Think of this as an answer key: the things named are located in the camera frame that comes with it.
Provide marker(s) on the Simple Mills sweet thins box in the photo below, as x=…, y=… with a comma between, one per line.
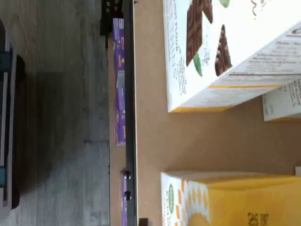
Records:
x=188, y=70

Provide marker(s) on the purple Annie's snack box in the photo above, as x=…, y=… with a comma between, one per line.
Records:
x=119, y=42
x=121, y=117
x=123, y=207

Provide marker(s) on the wooden shelf board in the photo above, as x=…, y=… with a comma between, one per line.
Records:
x=112, y=164
x=188, y=141

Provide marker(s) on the white yellow-label Simple Mills box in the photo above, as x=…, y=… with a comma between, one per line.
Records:
x=223, y=200
x=282, y=106

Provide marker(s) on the dark flat base unit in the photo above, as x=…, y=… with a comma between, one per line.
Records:
x=11, y=117

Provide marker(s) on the black metal shelf rack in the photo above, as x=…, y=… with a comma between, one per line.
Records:
x=130, y=94

